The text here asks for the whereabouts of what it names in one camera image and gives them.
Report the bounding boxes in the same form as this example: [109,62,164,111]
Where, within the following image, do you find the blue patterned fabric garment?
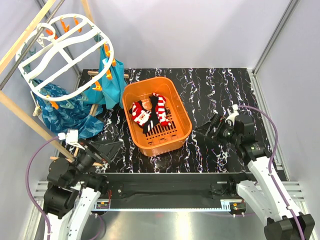
[32,92,104,139]

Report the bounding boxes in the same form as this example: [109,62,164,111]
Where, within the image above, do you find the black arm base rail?
[104,172,255,210]

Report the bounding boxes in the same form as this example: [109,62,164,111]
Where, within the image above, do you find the orange clothes clip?
[103,43,111,60]
[106,69,113,80]
[92,81,103,92]

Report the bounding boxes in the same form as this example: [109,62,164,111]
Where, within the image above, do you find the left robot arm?
[43,139,123,240]

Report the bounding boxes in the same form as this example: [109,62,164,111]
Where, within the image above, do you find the red white striped sock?
[152,92,171,127]

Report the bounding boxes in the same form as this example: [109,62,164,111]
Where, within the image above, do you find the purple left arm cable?
[25,136,61,240]

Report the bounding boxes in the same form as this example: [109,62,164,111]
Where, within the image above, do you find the metal hanging rod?
[0,0,55,91]

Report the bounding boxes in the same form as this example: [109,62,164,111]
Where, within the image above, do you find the wooden drying rack frame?
[0,0,131,168]

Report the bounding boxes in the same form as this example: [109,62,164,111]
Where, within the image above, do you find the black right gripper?
[194,113,241,146]

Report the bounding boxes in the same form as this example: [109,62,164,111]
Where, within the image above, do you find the black sock white stripes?
[142,95,159,134]

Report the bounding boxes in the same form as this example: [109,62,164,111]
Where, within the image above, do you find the orange plastic laundry basket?
[122,77,192,157]

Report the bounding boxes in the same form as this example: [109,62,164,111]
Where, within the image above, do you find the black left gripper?
[68,137,124,186]

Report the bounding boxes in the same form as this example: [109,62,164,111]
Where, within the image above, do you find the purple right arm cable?
[237,104,308,240]

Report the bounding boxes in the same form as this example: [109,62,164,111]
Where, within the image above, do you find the teal fabric garment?
[83,59,127,110]

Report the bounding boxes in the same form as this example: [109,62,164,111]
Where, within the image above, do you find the red white santa sock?
[129,101,151,128]

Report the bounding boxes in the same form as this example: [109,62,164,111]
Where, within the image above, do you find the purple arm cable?
[25,136,61,240]
[237,104,308,240]

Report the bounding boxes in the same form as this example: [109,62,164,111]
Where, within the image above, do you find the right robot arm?
[195,113,315,240]

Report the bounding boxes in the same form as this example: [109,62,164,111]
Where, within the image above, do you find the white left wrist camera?
[57,129,79,147]

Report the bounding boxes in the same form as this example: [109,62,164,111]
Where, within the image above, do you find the white round clip hanger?
[18,13,116,102]

